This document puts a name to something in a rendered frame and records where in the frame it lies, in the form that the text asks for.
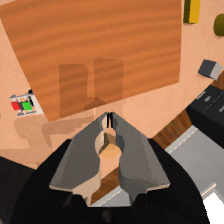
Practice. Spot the brown cardboard box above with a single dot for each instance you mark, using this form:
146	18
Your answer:
109	149

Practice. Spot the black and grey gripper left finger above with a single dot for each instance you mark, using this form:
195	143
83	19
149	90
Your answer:
73	168

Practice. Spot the yellow rectangular block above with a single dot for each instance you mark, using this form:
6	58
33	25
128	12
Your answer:
191	11

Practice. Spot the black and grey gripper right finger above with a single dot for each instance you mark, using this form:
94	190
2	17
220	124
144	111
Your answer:
145	167

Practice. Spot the yellow short cylinder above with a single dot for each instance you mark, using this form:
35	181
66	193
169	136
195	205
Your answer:
219	25

